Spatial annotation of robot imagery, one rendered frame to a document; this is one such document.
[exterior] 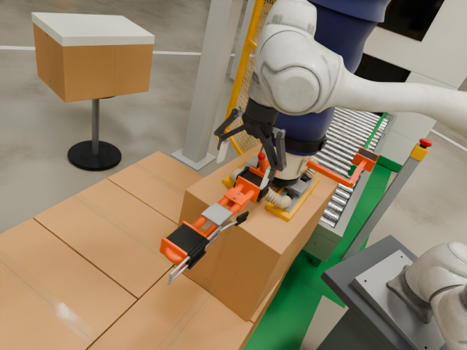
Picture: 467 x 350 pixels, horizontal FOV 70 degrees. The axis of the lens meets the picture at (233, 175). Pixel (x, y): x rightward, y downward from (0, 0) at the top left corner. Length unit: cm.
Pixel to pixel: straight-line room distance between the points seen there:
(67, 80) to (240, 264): 155
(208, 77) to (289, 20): 198
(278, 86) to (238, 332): 103
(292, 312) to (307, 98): 178
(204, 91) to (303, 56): 217
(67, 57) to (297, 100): 183
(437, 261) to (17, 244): 153
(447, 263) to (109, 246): 125
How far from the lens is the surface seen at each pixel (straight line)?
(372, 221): 240
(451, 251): 135
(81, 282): 142
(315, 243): 189
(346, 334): 166
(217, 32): 254
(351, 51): 108
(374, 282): 143
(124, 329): 131
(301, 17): 69
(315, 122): 112
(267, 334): 205
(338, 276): 141
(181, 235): 83
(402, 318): 142
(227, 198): 98
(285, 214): 120
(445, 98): 86
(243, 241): 114
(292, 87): 52
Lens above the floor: 170
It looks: 35 degrees down
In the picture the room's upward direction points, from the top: 17 degrees clockwise
